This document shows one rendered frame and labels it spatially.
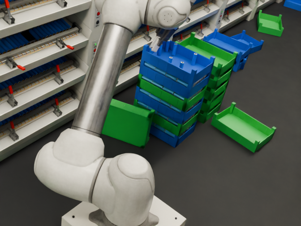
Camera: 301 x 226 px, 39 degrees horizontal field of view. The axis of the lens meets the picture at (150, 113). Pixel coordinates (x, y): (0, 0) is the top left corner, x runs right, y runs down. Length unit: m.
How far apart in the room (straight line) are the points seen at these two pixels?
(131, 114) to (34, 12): 0.68
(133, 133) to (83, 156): 0.83
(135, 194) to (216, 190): 0.84
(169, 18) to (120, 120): 0.86
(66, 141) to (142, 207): 0.32
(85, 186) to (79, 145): 0.13
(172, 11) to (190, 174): 0.97
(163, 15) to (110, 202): 0.62
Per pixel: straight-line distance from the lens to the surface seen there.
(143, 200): 1.33
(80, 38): 2.02
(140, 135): 2.14
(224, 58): 2.45
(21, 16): 1.73
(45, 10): 1.79
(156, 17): 1.42
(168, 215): 1.55
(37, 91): 1.97
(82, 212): 1.51
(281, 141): 2.53
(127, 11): 1.44
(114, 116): 2.13
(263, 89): 2.95
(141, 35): 2.52
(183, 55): 2.21
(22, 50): 1.83
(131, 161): 1.31
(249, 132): 2.50
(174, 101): 2.09
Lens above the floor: 1.45
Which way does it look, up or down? 37 degrees down
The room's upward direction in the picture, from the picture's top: 12 degrees clockwise
